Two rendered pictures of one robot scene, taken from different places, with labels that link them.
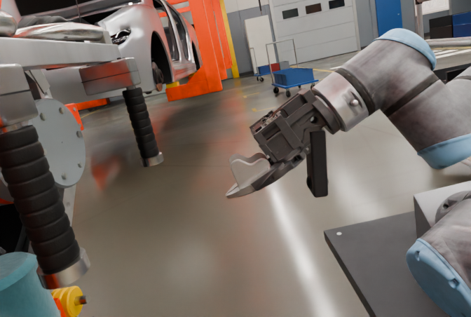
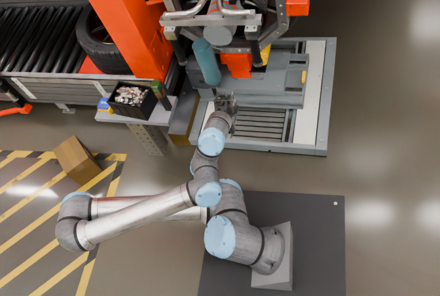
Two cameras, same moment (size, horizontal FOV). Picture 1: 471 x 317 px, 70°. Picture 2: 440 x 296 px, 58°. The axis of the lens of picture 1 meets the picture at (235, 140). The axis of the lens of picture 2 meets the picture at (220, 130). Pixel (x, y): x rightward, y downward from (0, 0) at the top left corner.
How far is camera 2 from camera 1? 1.72 m
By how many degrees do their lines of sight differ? 93
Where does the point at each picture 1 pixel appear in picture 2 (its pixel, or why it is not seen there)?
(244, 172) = not seen: hidden behind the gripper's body
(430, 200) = (285, 230)
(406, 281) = (274, 215)
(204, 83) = not seen: outside the picture
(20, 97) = (171, 37)
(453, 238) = not seen: hidden behind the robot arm
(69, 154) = (220, 39)
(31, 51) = (190, 23)
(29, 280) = (198, 53)
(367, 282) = (281, 197)
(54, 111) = (217, 28)
